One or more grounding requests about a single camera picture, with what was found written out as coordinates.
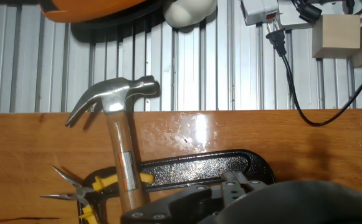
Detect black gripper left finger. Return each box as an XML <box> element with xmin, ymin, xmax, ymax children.
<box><xmin>120</xmin><ymin>183</ymin><xmax>224</xmax><ymax>224</ymax></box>

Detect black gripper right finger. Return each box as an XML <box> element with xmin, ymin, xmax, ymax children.
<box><xmin>221</xmin><ymin>170</ymin><xmax>267</xmax><ymax>206</ymax></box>

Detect black C-clamp with steel screw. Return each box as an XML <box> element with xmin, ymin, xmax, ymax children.
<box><xmin>77</xmin><ymin>149</ymin><xmax>275</xmax><ymax>224</ymax></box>

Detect white plug adapter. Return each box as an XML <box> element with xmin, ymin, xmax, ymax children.
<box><xmin>239</xmin><ymin>0</ymin><xmax>280</xmax><ymax>26</ymax></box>

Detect white rounded plastic object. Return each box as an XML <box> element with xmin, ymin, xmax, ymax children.
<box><xmin>163</xmin><ymin>0</ymin><xmax>218</xmax><ymax>29</ymax></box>

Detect orange and black teach pendant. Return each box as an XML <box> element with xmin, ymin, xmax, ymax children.
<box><xmin>39</xmin><ymin>0</ymin><xmax>166</xmax><ymax>24</ymax></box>

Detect yellow-handled needle-nose pliers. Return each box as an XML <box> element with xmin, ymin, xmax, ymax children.
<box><xmin>39</xmin><ymin>166</ymin><xmax>155</xmax><ymax>224</ymax></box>

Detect claw hammer with wooden handle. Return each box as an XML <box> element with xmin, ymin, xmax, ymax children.
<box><xmin>64</xmin><ymin>75</ymin><xmax>161</xmax><ymax>215</ymax></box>

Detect black power plug with cable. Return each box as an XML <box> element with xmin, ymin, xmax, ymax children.
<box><xmin>265</xmin><ymin>21</ymin><xmax>362</xmax><ymax>127</ymax></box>

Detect black connector with cable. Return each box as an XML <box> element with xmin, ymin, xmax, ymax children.
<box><xmin>291</xmin><ymin>0</ymin><xmax>362</xmax><ymax>24</ymax></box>

